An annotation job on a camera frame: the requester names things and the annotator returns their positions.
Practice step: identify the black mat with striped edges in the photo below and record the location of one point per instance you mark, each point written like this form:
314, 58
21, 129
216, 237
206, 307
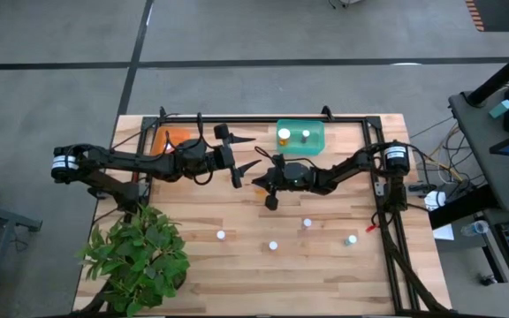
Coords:
499, 13

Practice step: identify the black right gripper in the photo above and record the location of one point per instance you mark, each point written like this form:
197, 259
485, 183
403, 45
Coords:
276, 181

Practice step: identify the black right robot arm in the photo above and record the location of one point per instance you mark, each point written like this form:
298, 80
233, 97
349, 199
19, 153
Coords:
338, 174

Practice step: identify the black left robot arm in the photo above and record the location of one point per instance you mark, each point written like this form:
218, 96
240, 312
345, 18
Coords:
126, 159

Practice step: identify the black stand pole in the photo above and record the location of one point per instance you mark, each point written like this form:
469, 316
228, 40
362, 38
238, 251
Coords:
502, 75

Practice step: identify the small black floor object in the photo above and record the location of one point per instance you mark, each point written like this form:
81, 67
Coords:
486, 279

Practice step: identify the small teal box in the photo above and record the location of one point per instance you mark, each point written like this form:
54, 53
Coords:
501, 108

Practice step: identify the white paper sheet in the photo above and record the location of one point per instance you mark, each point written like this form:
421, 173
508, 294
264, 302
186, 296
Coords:
443, 232

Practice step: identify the pink pill bottle white cap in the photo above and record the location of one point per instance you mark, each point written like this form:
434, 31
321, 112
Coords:
273, 245
307, 222
221, 235

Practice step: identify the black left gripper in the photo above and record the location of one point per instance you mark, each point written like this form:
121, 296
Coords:
223, 156

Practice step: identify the clear plastic water bottle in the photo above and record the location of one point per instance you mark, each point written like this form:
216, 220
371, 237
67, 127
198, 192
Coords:
475, 228

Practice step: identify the dark grey operator desk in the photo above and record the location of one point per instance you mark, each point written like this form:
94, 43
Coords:
488, 128

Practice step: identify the green leafy potted plant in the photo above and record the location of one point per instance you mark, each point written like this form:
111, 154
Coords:
135, 260

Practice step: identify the translucent orange plastic bin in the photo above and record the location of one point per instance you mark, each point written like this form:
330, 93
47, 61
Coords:
177, 134

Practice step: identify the translucent green plastic bin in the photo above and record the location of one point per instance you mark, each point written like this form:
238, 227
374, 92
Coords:
316, 146

